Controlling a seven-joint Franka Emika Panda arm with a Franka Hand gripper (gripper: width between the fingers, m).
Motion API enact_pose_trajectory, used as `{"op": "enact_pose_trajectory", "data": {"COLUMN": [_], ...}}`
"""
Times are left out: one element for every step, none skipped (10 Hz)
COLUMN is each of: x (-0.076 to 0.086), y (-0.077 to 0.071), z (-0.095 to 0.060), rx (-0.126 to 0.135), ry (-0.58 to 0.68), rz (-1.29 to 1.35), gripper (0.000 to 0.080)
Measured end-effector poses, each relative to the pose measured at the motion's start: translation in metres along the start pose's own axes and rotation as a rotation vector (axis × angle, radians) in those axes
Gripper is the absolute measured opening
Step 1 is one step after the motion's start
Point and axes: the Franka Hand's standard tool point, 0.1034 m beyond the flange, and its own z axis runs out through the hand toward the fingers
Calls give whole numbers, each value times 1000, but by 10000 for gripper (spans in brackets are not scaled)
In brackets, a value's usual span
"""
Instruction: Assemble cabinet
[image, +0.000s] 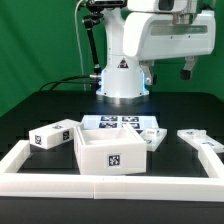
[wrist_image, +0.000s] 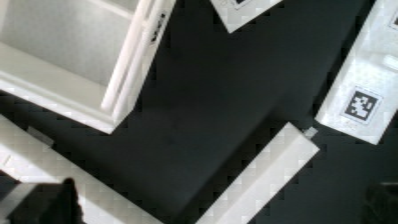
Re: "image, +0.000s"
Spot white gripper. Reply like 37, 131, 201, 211
123, 11, 216, 86

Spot white small door panel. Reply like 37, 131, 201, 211
140, 128, 167, 152

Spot white cabinet body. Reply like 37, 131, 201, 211
74, 124, 147, 175

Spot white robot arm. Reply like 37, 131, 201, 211
86, 0, 216, 104

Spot white flat panel four tags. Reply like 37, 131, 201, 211
82, 115, 158, 131

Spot white closed box with tags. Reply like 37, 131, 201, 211
29, 119, 81, 150

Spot black articulated camera mount arm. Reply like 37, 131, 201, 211
82, 15, 101, 74

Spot black cable bundle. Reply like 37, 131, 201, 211
39, 75, 102, 92

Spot white U-shaped frame fence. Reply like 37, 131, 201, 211
0, 140, 224, 202

